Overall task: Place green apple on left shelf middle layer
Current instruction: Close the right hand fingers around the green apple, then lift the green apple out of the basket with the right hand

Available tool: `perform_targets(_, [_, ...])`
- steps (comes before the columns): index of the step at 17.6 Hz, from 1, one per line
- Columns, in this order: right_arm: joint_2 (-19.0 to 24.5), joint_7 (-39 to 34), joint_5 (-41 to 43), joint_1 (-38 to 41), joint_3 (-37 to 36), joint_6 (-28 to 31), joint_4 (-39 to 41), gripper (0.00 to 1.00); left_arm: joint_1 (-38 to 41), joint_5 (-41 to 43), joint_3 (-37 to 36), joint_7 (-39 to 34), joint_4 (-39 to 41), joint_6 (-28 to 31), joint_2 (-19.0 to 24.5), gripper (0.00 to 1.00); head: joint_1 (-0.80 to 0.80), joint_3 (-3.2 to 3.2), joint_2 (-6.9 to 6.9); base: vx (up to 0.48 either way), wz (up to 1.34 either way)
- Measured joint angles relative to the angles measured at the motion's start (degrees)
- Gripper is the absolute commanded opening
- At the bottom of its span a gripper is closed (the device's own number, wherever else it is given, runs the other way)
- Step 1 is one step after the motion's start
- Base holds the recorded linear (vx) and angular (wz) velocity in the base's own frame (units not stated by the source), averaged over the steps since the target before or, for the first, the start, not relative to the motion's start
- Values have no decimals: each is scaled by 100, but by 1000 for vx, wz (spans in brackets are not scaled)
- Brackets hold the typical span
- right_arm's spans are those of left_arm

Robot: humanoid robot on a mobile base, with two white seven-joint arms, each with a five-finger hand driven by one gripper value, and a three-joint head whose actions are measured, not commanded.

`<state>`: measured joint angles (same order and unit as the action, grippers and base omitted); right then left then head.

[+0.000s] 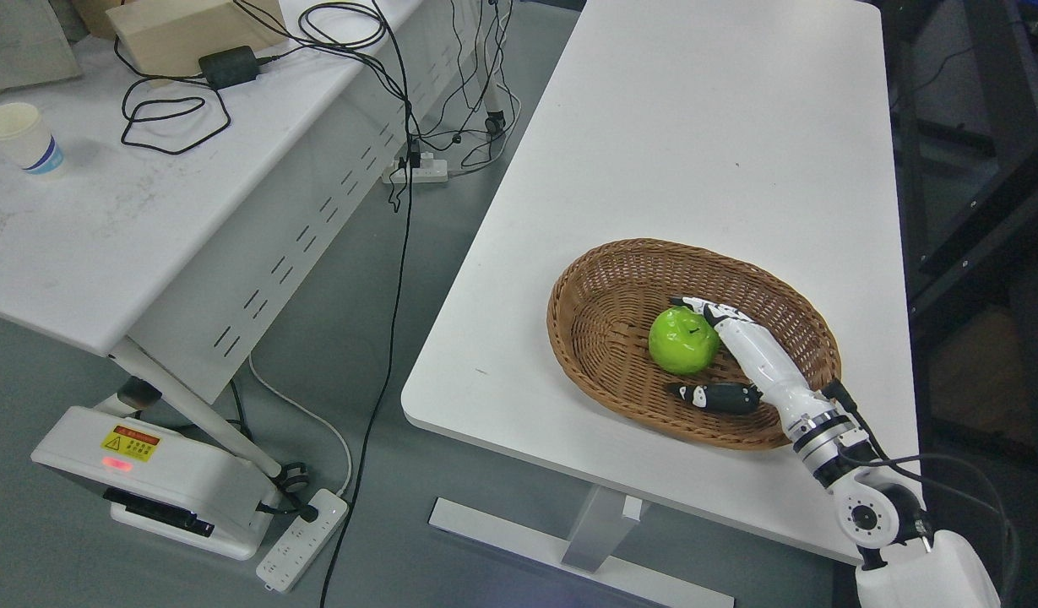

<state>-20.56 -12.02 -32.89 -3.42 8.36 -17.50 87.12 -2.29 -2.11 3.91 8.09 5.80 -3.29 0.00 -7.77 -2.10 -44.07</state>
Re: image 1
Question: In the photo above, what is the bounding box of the white power strip far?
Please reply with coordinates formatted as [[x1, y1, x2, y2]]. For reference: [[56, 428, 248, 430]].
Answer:
[[380, 151, 449, 186]]

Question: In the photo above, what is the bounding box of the white power strip near device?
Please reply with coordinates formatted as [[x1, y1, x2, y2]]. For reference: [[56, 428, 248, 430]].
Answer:
[[256, 489, 350, 595]]

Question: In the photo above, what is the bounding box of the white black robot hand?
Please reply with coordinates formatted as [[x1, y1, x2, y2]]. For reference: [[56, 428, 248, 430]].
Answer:
[[670, 296, 834, 432]]

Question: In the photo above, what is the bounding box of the white power cord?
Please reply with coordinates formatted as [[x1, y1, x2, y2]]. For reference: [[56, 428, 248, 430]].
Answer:
[[247, 353, 353, 497]]

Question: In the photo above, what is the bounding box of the white box device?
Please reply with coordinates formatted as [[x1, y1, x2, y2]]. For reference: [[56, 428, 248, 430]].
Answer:
[[30, 405, 278, 561]]

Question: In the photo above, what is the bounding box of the long black floor cable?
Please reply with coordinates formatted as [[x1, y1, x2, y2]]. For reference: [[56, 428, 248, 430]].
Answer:
[[318, 0, 418, 608]]

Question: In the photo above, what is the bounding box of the black cable on desk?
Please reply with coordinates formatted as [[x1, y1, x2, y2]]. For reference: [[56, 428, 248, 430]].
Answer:
[[113, 0, 410, 156]]

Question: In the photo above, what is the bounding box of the white pedestal table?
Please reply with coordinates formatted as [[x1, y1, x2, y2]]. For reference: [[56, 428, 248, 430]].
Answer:
[[400, 1, 917, 607]]

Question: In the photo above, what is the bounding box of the brown wicker basket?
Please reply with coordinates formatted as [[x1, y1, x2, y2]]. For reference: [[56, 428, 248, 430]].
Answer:
[[546, 238, 840, 451]]

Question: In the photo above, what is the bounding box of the black power adapter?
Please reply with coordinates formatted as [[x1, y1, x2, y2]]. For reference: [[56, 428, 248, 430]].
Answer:
[[198, 46, 261, 91]]

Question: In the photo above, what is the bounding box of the white folding desk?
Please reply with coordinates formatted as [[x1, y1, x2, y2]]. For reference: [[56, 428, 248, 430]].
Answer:
[[0, 1, 507, 476]]

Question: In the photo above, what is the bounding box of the cardboard box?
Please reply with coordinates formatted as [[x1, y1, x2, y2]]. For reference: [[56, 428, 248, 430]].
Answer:
[[105, 1, 285, 77]]

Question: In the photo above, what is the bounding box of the white paper cup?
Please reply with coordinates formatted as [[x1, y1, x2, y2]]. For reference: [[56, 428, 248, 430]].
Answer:
[[0, 101, 64, 178]]

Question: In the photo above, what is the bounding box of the green apple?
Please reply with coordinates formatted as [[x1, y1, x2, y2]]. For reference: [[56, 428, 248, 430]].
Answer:
[[649, 307, 722, 376]]

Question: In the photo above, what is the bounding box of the black metal shelf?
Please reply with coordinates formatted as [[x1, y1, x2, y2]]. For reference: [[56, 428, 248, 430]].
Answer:
[[875, 1, 1038, 469]]

